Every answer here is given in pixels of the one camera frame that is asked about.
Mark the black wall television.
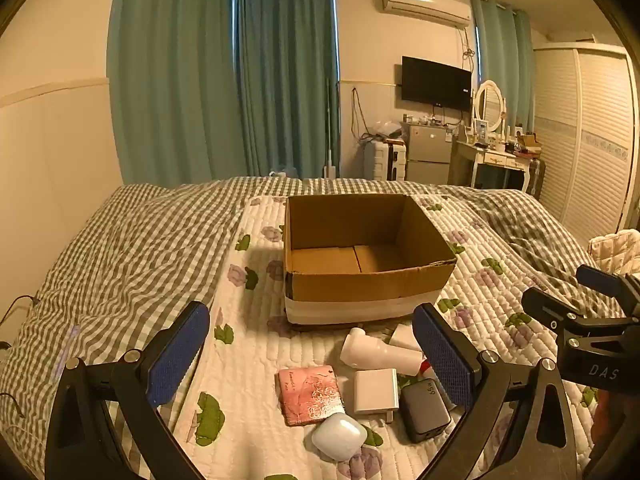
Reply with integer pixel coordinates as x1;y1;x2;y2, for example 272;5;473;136
401;56;473;112

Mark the white quilted cushion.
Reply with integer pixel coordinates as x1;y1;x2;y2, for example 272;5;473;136
587;229;640;276

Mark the white earbuds case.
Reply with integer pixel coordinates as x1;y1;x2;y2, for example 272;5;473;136
311;411;368;458

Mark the white oval vanity mirror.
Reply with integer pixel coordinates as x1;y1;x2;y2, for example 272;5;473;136
472;80;507;133

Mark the small white box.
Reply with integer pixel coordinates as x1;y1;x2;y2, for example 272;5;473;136
389;324;423;352

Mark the dark grey power bank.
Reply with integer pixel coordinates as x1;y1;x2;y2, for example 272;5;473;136
400;379;452;444

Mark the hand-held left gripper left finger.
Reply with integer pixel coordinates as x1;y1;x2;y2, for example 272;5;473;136
45;301;211;480

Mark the black cable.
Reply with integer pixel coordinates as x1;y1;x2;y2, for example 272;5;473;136
0;295;41;356

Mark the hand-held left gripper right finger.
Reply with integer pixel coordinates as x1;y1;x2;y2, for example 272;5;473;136
412;302;593;480

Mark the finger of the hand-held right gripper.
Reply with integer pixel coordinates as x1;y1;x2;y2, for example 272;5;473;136
521;287;640;333
576;264;640;317

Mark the white dressing table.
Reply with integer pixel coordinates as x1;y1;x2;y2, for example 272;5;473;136
450;139;538;192

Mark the white air conditioner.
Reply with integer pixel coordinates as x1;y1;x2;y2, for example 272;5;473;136
381;0;472;28

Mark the cardboard box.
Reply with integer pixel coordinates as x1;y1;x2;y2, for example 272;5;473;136
283;193;458;333

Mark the clear plastic bag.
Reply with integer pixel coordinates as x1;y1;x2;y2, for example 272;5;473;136
372;121;403;141

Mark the white plastic bottle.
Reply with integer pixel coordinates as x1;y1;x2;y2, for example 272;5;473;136
340;327;426;377

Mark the grey mini fridge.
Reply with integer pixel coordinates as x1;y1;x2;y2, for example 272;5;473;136
406;122;453;186

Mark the narrow teal curtain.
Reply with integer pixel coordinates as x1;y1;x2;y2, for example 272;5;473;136
472;0;536;133

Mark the wide teal curtain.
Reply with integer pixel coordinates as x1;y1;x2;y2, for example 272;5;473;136
107;0;237;188

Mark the white wall charger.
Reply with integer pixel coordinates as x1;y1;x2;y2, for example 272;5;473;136
354;368;401;423

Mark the pink patterned card case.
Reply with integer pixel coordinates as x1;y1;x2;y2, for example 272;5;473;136
277;366;346;427

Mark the brown suitcase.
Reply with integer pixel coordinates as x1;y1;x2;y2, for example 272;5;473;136
529;157;547;197

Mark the white floral quilted mat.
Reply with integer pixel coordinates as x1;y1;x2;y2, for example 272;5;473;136
105;194;601;480

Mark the white louvred wardrobe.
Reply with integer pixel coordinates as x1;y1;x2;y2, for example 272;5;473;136
532;42;640;241

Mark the white ribbed suitcase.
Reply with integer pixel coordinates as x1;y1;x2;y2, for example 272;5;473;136
364;141;407;181

